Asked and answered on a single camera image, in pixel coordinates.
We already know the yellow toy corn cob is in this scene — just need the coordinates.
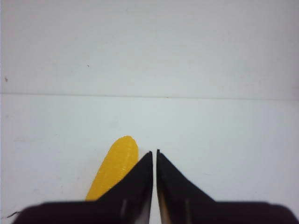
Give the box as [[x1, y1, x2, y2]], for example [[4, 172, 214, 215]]
[[85, 136, 139, 201]]

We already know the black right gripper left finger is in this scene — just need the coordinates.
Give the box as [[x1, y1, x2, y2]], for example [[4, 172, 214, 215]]
[[97, 151, 153, 224]]

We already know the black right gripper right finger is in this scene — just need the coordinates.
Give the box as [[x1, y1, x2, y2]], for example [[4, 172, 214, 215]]
[[156, 149, 216, 224]]

